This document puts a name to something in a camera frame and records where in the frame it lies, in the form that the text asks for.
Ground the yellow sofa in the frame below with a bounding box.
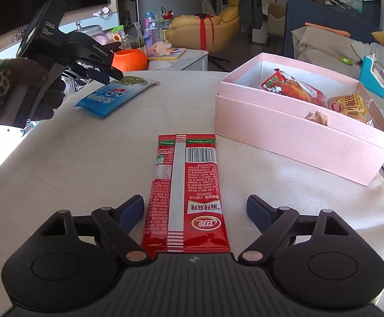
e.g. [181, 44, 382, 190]
[165, 7, 242, 53]

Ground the white low table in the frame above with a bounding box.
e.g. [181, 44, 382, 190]
[146, 48, 209, 72]

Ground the bread packet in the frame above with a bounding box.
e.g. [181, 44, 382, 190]
[327, 94, 382, 128]

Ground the teal toy device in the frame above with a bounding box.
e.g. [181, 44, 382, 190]
[359, 54, 384, 99]

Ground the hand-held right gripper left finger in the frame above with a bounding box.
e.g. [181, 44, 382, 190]
[40, 194, 149, 266]

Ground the orange pumpkin bucket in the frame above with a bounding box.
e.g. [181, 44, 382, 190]
[112, 49, 149, 72]

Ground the black television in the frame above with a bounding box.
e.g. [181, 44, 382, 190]
[0, 0, 111, 46]

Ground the blue snack packet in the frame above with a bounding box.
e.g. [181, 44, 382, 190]
[73, 75, 160, 118]

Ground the beige table cloth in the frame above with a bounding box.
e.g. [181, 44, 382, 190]
[0, 69, 384, 273]

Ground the long red snack packet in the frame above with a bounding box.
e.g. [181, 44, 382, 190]
[141, 134, 231, 254]

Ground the colourful kids water bottle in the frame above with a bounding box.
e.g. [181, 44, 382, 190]
[144, 11, 164, 45]

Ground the person's left hand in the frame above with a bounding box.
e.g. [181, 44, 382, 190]
[0, 59, 66, 133]

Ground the red ribbon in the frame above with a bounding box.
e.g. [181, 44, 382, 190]
[195, 13, 223, 51]

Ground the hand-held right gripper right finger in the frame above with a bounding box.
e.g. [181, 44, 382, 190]
[238, 194, 347, 265]

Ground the long orange carrot plush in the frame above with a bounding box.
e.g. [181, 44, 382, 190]
[305, 22, 351, 38]

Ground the dark blue cabinet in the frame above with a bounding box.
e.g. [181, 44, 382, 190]
[284, 0, 380, 58]

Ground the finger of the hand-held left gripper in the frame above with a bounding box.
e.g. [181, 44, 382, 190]
[75, 59, 124, 80]
[63, 67, 111, 85]

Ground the pink bunny plush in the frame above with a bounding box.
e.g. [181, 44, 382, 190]
[146, 41, 174, 57]

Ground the grey covered sofa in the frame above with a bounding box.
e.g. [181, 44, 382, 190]
[291, 26, 384, 114]

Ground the red chicken snack packet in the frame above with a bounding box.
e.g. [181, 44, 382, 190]
[260, 69, 328, 108]

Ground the pink box lid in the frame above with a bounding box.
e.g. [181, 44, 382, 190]
[215, 94, 384, 186]

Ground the dark hanging coat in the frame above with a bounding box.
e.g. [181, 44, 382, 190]
[238, 0, 264, 31]

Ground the pink box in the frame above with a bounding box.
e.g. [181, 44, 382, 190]
[218, 52, 384, 137]

